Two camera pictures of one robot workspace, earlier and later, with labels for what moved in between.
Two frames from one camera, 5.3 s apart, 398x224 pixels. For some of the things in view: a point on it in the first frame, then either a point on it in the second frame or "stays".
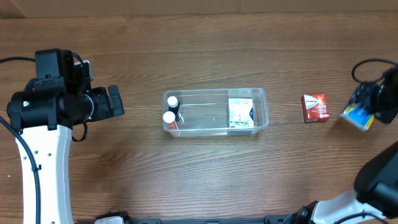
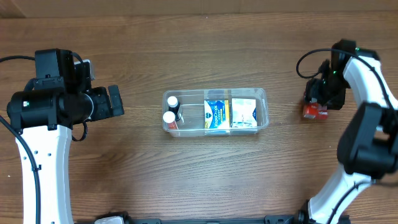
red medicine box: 314,107 stays
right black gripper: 367,94 → 319,98
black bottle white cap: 173,106 stays
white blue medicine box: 240,113 stays
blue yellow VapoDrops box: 357,114 → 216,114
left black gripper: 115,100 stays
